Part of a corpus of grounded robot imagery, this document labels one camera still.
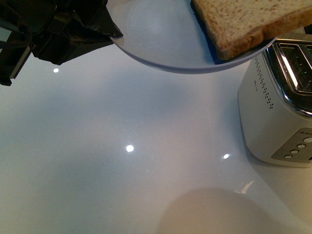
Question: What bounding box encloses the white chrome toaster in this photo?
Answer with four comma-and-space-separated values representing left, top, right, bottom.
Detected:
237, 33, 312, 168

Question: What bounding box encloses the slice of brown bread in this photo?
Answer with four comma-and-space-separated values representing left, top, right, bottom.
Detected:
192, 0, 312, 60

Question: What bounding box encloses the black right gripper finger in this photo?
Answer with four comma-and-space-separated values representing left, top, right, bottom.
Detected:
190, 1, 226, 64

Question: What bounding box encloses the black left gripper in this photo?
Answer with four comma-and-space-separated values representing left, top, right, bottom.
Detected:
0, 0, 123, 86

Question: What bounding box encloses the white round plate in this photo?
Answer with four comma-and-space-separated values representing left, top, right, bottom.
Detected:
106, 0, 274, 74

